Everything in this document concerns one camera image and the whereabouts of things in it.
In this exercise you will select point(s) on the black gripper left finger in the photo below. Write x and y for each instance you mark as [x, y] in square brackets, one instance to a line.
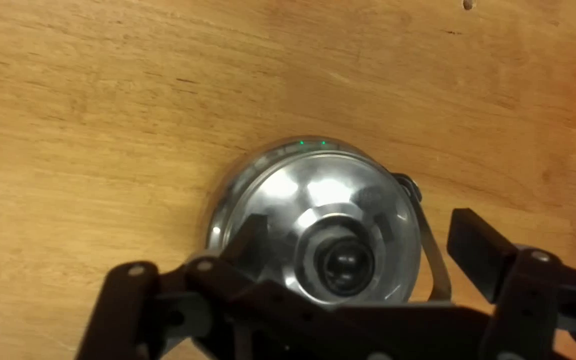
[128, 312]

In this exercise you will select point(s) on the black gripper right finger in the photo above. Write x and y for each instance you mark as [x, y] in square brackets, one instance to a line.
[534, 307]

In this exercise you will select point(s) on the silver pot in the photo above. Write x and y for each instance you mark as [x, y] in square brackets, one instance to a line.
[434, 260]

